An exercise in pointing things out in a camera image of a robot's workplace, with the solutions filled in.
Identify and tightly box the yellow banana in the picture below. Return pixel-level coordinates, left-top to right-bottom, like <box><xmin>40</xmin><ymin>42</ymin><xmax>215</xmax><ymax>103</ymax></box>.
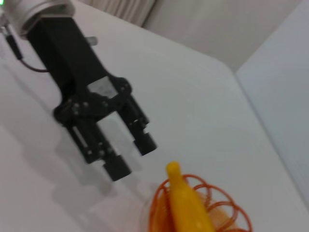
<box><xmin>165</xmin><ymin>161</ymin><xmax>216</xmax><ymax>232</ymax></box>

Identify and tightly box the beige pleated curtain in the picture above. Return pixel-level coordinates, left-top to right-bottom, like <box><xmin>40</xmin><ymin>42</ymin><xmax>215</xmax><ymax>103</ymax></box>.
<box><xmin>79</xmin><ymin>0</ymin><xmax>163</xmax><ymax>29</ymax></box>

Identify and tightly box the orange wire basket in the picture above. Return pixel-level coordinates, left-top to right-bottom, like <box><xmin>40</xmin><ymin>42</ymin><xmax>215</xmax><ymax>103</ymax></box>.
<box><xmin>147</xmin><ymin>174</ymin><xmax>253</xmax><ymax>232</ymax></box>

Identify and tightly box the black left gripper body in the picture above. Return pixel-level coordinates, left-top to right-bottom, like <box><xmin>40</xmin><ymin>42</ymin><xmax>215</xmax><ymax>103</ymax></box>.
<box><xmin>27</xmin><ymin>16</ymin><xmax>134</xmax><ymax>128</ymax></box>

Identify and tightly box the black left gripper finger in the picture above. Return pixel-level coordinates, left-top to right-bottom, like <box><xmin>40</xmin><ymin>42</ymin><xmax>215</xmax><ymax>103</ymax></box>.
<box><xmin>120</xmin><ymin>93</ymin><xmax>158</xmax><ymax>157</ymax></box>
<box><xmin>69</xmin><ymin>120</ymin><xmax>133</xmax><ymax>182</ymax></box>

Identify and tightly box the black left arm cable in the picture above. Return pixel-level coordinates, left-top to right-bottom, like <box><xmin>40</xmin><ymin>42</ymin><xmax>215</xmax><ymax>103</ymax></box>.
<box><xmin>1</xmin><ymin>24</ymin><xmax>49</xmax><ymax>73</ymax></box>

